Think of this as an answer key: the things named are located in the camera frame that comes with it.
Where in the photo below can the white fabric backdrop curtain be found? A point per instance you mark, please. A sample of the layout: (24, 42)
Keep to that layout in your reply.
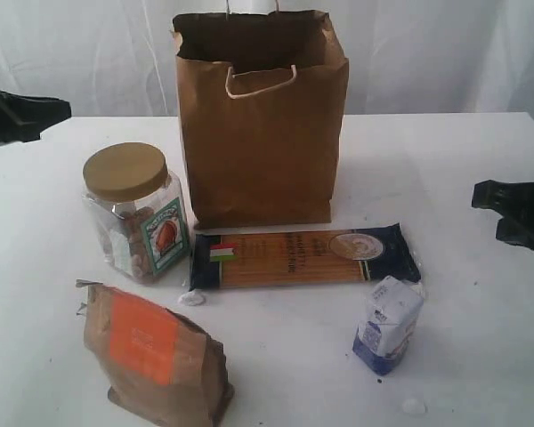
(116, 58)

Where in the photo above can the nut jar with gold lid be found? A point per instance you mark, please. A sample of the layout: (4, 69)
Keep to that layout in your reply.
(137, 207)

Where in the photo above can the white scrap near front edge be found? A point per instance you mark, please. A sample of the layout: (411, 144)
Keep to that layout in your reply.
(414, 406)

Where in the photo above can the brown paper shopping bag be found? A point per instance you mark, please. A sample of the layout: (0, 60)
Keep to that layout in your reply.
(261, 103)

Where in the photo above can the brown pouch with orange label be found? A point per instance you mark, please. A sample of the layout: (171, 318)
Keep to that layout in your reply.
(161, 366)

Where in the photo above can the white and blue carton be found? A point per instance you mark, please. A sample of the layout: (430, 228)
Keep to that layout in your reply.
(391, 314)

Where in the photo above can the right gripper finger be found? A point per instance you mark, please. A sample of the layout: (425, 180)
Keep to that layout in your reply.
(509, 233)
(511, 200)

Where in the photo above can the small white crumpled scrap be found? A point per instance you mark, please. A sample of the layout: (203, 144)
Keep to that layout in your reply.
(192, 298)

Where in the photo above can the spaghetti packet dark blue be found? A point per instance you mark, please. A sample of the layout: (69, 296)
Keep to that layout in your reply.
(295, 258)

